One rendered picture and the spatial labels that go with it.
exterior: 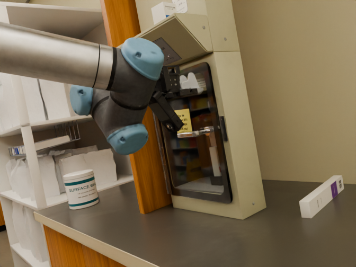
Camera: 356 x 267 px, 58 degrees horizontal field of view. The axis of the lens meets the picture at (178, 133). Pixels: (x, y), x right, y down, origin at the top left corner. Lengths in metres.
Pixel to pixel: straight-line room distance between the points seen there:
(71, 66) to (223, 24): 0.54
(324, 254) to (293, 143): 0.64
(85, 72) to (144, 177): 0.68
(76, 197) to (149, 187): 0.41
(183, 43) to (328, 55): 0.52
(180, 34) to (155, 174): 0.53
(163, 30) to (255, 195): 0.53
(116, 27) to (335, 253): 0.93
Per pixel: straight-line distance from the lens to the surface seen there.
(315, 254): 0.73
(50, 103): 2.03
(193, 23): 0.88
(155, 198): 1.19
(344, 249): 0.75
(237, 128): 0.93
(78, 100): 0.69
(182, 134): 0.92
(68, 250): 1.44
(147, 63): 0.54
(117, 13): 1.21
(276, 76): 1.30
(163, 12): 0.94
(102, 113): 0.65
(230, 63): 0.94
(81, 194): 1.46
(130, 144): 0.63
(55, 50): 0.54
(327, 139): 1.23
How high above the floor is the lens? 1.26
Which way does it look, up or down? 3 degrees down
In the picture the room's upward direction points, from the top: 10 degrees counter-clockwise
